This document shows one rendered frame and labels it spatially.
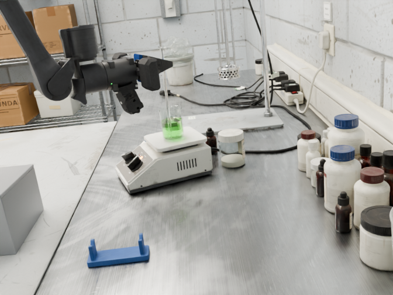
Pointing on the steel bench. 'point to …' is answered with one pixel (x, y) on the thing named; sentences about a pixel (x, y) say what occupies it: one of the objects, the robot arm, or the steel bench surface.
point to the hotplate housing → (170, 167)
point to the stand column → (265, 59)
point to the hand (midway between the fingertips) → (157, 66)
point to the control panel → (138, 168)
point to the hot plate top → (158, 145)
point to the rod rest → (117, 254)
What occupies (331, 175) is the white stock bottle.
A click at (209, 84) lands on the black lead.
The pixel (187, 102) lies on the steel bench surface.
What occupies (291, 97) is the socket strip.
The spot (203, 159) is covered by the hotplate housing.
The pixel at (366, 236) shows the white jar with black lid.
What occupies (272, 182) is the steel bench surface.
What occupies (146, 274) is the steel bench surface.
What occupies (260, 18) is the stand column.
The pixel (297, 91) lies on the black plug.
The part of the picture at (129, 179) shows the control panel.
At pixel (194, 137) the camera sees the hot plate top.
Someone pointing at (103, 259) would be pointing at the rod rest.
